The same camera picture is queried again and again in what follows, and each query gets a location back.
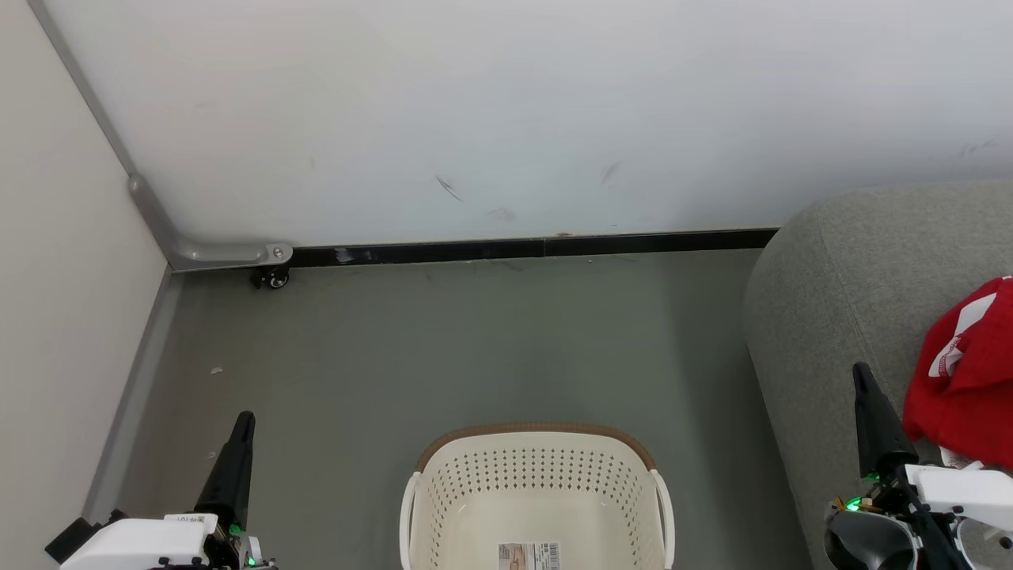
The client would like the black baseboard strip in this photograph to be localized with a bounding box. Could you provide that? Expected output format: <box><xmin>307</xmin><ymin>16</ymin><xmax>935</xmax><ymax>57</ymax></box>
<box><xmin>289</xmin><ymin>228</ymin><xmax>780</xmax><ymax>268</ymax></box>

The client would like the grey metal corner frame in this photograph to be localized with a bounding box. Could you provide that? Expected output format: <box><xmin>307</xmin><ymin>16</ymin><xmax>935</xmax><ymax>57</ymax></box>
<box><xmin>28</xmin><ymin>0</ymin><xmax>294</xmax><ymax>274</ymax></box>

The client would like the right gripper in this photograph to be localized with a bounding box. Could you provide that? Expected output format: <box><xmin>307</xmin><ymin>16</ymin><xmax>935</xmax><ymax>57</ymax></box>
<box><xmin>823</xmin><ymin>363</ymin><xmax>1013</xmax><ymax>570</ymax></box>

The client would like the cream perforated laundry basket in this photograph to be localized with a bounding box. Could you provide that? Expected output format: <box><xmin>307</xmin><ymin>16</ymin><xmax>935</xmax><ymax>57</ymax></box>
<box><xmin>398</xmin><ymin>422</ymin><xmax>676</xmax><ymax>570</ymax></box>

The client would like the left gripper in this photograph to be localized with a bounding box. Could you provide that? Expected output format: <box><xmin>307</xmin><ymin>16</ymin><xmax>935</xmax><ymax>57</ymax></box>
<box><xmin>59</xmin><ymin>411</ymin><xmax>276</xmax><ymax>570</ymax></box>

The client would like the paper label sticker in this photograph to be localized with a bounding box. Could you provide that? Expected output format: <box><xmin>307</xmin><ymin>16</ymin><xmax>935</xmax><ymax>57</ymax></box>
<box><xmin>497</xmin><ymin>542</ymin><xmax>561</xmax><ymax>570</ymax></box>

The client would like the grey fabric sofa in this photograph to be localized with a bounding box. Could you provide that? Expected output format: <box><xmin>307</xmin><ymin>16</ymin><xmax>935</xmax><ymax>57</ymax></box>
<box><xmin>742</xmin><ymin>180</ymin><xmax>1013</xmax><ymax>570</ymax></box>

